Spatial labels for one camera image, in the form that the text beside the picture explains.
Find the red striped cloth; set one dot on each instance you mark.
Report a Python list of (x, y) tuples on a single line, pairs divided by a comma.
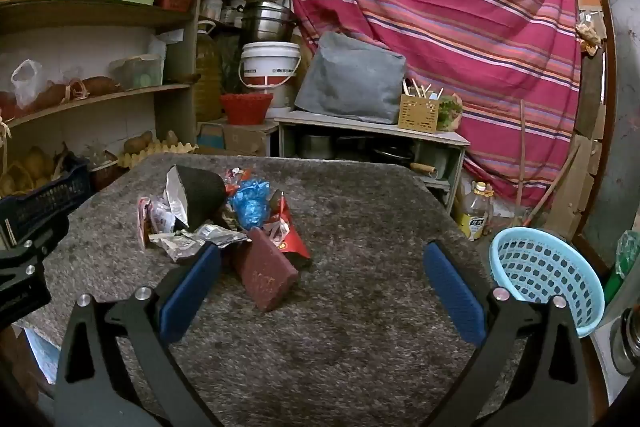
[(450, 7)]

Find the wooden side table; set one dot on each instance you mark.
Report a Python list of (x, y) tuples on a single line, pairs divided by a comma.
[(370, 127)]

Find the large amber jug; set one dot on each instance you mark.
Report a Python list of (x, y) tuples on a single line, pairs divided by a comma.
[(207, 72)]

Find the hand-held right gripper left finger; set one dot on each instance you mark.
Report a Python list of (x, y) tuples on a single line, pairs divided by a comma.
[(190, 289)]

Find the steel pot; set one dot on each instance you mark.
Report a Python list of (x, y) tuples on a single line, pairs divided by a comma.
[(316, 147)]

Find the red snack wrapper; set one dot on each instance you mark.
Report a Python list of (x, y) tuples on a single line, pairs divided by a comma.
[(292, 242)]

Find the bamboo utensil holder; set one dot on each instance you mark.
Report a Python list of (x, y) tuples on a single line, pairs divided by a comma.
[(419, 114)]

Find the small potato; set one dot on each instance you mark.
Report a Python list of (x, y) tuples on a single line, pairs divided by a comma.
[(172, 138)]

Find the brown cardboard box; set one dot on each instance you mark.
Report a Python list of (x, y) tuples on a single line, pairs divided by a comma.
[(245, 139)]

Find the white plastic bag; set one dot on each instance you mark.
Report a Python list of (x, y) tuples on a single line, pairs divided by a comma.
[(27, 82)]

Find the stacked cardboard sheets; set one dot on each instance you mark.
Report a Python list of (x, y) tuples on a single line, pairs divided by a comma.
[(582, 157)]

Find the red plastic basket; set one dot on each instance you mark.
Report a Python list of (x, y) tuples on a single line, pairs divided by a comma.
[(247, 109)]

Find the green herb bundle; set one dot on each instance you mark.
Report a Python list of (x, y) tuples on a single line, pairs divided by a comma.
[(449, 112)]

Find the clear wrapper with orange print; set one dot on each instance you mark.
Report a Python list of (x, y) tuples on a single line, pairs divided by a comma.
[(234, 181)]

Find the wooden stick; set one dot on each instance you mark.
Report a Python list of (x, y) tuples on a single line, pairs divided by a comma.
[(521, 147)]

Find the white plastic bucket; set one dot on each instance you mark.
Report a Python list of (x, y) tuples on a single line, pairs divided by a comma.
[(270, 62)]

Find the blue plastic bag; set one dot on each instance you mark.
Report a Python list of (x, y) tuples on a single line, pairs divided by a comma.
[(252, 207)]

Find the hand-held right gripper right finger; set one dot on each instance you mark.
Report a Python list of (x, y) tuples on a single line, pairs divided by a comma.
[(452, 292)]

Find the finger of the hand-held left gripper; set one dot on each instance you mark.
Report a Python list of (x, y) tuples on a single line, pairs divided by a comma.
[(30, 252)]

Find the clear plastic container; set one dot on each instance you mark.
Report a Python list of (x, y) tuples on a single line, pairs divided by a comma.
[(137, 72)]

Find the cardboard egg tray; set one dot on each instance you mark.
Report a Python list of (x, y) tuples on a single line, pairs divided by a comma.
[(165, 148)]

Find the pile of potatoes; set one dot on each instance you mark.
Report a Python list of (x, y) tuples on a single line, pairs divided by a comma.
[(30, 164)]

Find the stacked steel pots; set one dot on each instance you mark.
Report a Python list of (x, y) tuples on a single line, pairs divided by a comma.
[(267, 22)]

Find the yellow oil bottle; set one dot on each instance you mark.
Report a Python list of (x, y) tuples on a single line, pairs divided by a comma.
[(475, 217)]

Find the wooden shelf unit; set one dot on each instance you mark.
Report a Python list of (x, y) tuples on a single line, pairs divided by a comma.
[(100, 14)]

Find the large potato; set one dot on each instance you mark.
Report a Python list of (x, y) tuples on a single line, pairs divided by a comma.
[(137, 143)]

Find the silver printed foil wrapper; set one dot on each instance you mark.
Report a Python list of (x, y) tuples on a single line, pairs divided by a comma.
[(195, 242)]

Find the grey cushion cover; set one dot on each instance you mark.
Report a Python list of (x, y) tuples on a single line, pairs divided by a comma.
[(350, 77)]

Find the dark bag with silver lining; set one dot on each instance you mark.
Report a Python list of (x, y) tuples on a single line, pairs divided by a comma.
[(202, 194)]

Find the light blue plastic basket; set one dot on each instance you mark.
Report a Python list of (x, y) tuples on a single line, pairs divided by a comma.
[(545, 272)]

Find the dark blue plastic crate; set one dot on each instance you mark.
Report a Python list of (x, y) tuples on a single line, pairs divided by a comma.
[(50, 197)]

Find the red and white wrapper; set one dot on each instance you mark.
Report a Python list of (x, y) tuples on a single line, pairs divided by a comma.
[(145, 219)]

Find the blue cardboard box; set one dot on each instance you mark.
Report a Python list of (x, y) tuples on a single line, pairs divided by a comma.
[(210, 137)]

